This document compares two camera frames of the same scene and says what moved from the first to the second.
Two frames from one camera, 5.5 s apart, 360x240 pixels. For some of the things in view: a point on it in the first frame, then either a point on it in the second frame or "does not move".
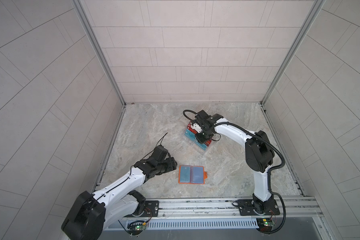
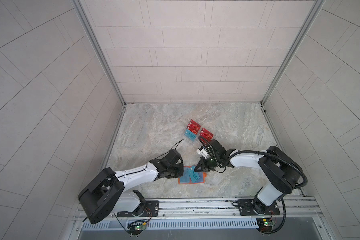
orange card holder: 192,174 does not move
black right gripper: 200,139 → 203,167
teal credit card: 185,174 does not move
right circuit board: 266,225 does not move
